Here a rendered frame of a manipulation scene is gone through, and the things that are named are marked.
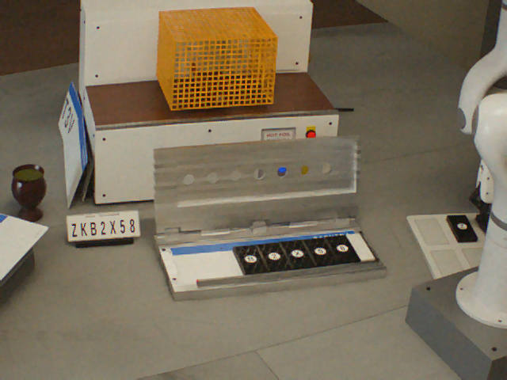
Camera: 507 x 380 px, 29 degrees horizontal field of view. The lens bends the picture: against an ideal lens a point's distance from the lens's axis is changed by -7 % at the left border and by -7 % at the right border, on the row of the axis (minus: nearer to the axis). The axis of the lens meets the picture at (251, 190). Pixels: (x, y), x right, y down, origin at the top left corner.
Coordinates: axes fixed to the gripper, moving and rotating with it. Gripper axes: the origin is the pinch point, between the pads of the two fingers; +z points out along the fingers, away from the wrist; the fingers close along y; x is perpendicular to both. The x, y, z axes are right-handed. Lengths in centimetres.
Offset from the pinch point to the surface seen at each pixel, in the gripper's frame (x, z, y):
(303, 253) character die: -5.6, 1.4, -48.0
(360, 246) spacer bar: -4.6, 1.4, -35.3
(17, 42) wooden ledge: 123, -22, -105
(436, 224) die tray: 4.5, 1.6, -13.2
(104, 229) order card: 8, -1, -87
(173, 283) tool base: -11, 4, -76
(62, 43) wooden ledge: 120, -22, -90
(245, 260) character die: -6, 2, -60
